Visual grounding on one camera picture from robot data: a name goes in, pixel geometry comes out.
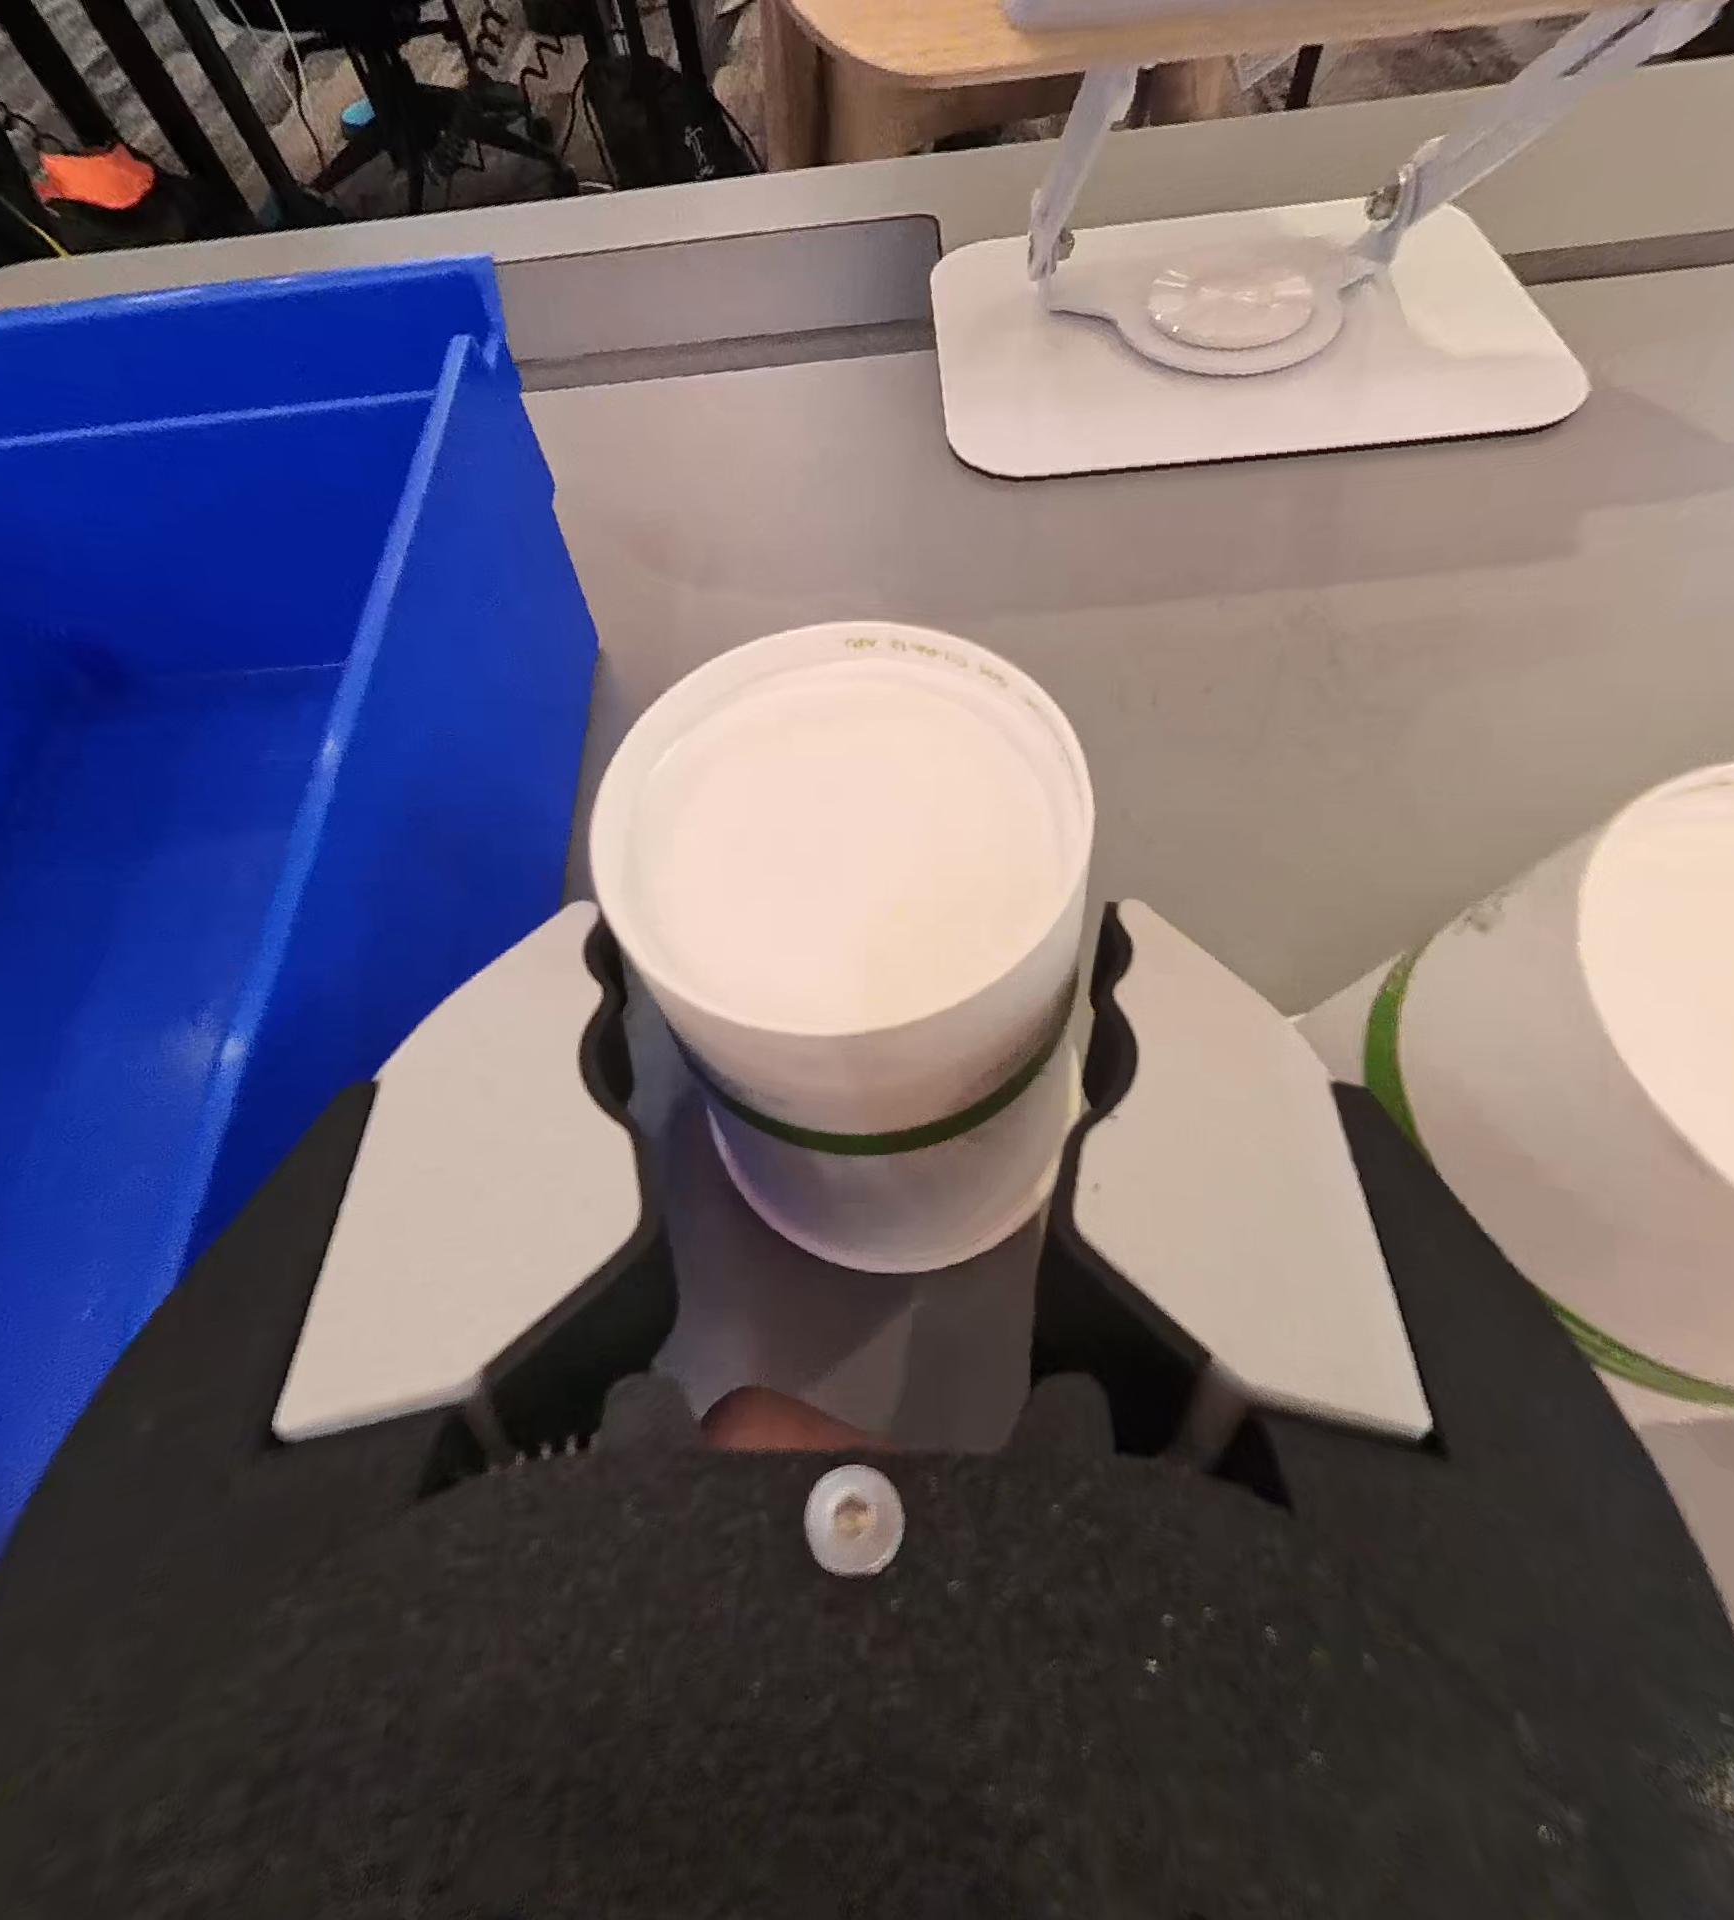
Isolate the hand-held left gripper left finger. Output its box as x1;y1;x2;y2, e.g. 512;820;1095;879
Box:
269;899;681;1445

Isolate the orange plastic object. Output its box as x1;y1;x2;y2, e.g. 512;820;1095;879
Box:
30;143;160;214

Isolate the white paper cup green band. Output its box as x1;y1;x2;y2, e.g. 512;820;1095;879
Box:
588;619;1098;1275
1362;755;1734;1416

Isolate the white document stand wooden board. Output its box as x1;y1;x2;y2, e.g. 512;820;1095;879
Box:
765;0;1732;482

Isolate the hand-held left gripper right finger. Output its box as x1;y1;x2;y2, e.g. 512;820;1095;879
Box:
1032;899;1436;1445

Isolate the blue plastic bin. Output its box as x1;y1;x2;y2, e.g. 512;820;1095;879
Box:
0;252;602;1764

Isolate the black tripod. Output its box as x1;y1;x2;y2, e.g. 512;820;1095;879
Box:
304;0;575;203

